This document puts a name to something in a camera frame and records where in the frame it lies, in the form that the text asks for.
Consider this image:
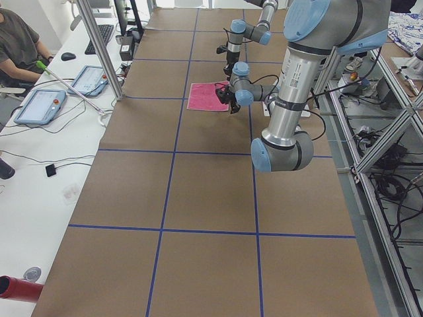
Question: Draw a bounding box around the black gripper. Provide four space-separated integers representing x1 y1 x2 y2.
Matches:
219 86 239 114
223 51 240 79

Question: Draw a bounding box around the pink and grey towel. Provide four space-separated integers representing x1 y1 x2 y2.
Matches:
186 81 229 112

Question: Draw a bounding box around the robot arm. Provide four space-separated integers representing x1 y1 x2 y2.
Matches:
216 0 279 80
215 0 391 172

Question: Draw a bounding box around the black power adapter box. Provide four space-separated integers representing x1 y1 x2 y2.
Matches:
120 36 135 61

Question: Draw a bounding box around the black keyboard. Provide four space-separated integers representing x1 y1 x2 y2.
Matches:
84 24 115 55

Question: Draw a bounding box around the far blue teach pendant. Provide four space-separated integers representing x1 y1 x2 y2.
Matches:
71 65 108 98

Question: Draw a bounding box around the blue teach pendant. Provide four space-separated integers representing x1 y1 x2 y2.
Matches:
71 65 108 98
14 89 67 125

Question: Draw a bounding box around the black computer mouse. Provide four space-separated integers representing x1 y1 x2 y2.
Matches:
61 52 76 61

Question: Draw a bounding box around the green tipped metal rod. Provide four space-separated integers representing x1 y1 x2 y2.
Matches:
36 60 106 116

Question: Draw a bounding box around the near blue teach pendant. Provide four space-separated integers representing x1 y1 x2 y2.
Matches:
14 89 67 125

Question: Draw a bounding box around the small black square pad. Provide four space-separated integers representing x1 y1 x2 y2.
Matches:
45 164 57 177

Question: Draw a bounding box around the seated person in grey shirt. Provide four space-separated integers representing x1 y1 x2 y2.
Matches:
1 8 54 87

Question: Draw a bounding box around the round metal desk grommet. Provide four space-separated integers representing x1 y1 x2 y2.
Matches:
22 266 42 283

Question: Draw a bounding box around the red cylinder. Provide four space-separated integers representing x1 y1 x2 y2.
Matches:
1 275 44 303

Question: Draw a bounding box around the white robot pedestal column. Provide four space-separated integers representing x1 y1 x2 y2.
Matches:
262 77 311 118

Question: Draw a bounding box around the aluminium frame rack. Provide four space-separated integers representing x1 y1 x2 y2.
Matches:
316 43 422 316

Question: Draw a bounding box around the aluminium frame post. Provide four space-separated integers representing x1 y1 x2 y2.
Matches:
76 0 123 101

